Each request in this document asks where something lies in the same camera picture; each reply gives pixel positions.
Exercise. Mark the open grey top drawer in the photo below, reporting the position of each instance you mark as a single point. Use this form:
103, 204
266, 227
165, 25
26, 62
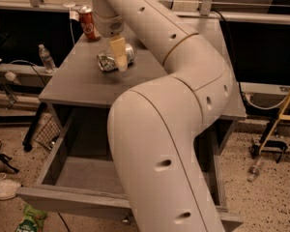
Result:
79, 176

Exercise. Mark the black monitor right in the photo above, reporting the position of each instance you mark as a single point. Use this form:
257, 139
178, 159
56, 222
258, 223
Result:
259, 52

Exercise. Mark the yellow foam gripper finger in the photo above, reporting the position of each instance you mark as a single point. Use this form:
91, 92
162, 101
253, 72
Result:
118, 46

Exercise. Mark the metal drawer knob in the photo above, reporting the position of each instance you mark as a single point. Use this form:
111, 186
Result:
126, 220

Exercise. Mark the clear water bottle on shelf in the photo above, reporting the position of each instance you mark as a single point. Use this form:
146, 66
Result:
46, 59

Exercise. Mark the red coca-cola can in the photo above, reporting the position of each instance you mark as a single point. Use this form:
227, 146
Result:
87, 23

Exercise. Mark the clear bottle on floor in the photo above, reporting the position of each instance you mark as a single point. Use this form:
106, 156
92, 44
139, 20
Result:
255, 169

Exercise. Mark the wire mesh basket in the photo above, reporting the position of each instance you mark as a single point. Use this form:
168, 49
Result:
48, 135

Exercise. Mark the grey cabinet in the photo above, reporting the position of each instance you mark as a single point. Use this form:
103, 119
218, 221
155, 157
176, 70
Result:
87, 74

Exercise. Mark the green chip bag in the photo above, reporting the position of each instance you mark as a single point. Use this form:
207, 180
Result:
32, 221

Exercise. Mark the crushed green 7up can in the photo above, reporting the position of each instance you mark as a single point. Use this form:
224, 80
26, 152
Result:
106, 59

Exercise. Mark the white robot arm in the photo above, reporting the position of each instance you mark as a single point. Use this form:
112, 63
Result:
168, 193

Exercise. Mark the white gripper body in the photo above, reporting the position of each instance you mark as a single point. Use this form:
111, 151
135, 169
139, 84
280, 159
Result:
108, 27

